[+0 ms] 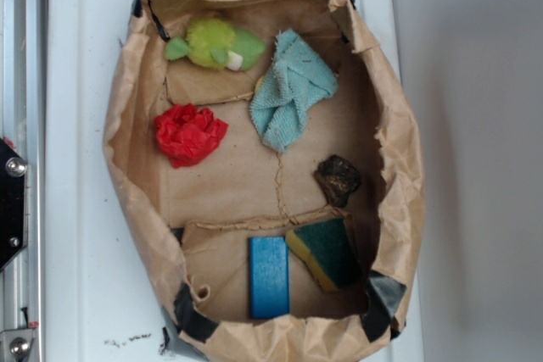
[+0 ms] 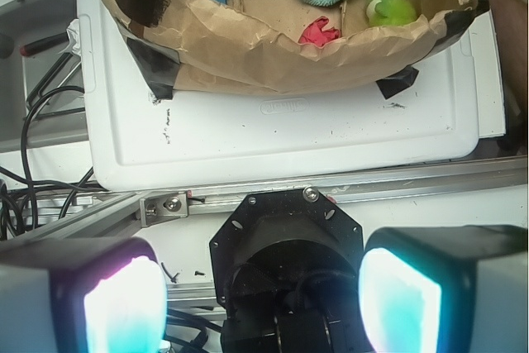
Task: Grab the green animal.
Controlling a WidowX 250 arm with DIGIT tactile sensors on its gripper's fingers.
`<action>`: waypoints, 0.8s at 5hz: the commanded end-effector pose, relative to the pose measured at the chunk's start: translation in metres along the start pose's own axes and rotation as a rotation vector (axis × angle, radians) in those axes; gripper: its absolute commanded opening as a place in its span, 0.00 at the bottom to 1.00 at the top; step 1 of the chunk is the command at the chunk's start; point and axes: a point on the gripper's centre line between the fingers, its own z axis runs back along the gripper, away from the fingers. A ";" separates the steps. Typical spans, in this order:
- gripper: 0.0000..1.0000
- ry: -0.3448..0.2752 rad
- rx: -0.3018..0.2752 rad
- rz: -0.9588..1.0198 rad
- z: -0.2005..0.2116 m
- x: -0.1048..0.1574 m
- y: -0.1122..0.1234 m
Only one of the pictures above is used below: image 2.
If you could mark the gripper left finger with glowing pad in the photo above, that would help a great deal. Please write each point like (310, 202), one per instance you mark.
(96, 294)

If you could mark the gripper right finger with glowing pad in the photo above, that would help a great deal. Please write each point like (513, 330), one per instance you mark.
(446, 289)

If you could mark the green plush animal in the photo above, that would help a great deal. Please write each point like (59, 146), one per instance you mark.
(390, 12)

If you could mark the white plastic lid board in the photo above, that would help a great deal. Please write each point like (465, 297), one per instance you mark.
(195, 138)

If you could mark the red crumpled paper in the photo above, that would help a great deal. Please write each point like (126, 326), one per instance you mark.
(318, 33)

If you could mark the brown paper bag tray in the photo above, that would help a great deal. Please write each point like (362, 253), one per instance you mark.
(251, 46)

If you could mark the aluminium frame rail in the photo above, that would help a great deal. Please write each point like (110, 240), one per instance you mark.
(482, 191)

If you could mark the metal corner bracket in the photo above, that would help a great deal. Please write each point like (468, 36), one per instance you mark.
(162, 206)

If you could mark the black octagonal mount plate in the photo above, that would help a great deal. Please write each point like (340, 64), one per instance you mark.
(285, 268)

